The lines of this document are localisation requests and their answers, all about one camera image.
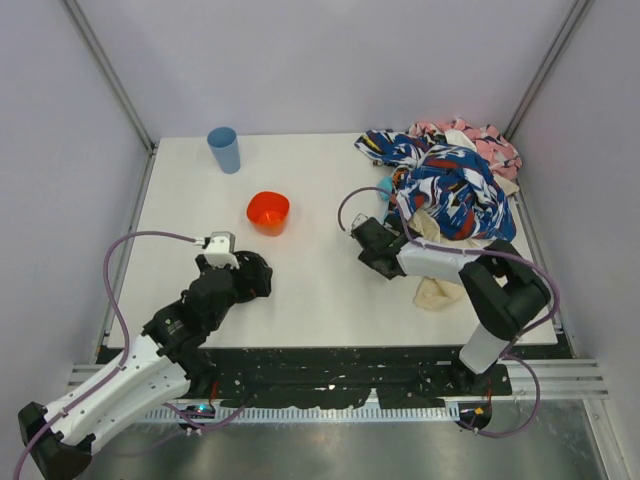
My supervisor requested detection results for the turquoise cloth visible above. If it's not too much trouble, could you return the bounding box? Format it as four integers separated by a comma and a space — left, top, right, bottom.
377, 176, 394, 203

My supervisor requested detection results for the cream cloth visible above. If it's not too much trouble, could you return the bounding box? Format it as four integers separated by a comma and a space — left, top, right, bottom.
408, 210, 491, 311

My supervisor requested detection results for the blue white patterned cloth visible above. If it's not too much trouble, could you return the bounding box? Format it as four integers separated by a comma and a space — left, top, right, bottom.
354, 130, 517, 241

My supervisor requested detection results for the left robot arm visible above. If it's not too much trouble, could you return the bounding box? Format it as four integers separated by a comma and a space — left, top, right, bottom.
18, 251, 273, 479

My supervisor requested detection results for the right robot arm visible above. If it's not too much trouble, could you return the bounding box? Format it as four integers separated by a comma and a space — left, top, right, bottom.
350, 215, 559, 391

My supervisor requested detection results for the orange black camouflage cloth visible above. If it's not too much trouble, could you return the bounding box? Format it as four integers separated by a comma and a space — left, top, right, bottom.
387, 168, 410, 215

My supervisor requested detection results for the pink patterned cloth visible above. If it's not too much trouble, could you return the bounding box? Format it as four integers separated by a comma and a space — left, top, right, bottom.
408, 118, 522, 181

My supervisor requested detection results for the orange plastic bowl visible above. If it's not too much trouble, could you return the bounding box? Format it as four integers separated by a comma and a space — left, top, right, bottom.
246, 191, 290, 236

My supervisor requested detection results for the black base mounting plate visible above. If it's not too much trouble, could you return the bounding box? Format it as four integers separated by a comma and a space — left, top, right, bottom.
187, 346, 512, 410

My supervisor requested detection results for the blue plastic cup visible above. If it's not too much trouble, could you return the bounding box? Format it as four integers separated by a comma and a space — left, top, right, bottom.
207, 127, 241, 174

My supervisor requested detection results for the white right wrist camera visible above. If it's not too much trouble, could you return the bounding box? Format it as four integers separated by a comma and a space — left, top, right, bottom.
350, 214, 369, 231

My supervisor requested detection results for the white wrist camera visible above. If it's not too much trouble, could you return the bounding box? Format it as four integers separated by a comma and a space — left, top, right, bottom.
203, 231, 239, 269
350, 214, 369, 231

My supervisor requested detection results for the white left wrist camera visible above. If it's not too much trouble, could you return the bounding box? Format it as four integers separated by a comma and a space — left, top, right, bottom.
203, 231, 239, 269

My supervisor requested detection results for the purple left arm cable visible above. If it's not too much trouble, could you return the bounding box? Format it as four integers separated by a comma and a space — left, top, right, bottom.
17, 230, 211, 480

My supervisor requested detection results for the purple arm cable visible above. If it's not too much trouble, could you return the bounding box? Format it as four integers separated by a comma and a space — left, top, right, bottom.
337, 186, 561, 444
17, 230, 211, 480

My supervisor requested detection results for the white slotted cable duct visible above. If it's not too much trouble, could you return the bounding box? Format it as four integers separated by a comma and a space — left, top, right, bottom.
144, 403, 461, 424

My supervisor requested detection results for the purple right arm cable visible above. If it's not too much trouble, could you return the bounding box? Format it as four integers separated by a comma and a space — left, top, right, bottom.
337, 186, 561, 444

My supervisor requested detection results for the aluminium front rail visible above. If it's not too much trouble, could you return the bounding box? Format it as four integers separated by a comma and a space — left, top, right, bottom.
65, 359, 609, 401

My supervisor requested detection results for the right aluminium frame post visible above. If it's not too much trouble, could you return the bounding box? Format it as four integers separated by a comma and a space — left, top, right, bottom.
504, 0, 595, 141

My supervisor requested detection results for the aluminium frame post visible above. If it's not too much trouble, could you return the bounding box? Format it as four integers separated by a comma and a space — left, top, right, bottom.
504, 0, 595, 141
59, 0, 157, 151

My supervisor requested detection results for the left aluminium frame post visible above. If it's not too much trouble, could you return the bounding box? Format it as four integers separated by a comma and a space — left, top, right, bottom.
59, 0, 157, 151

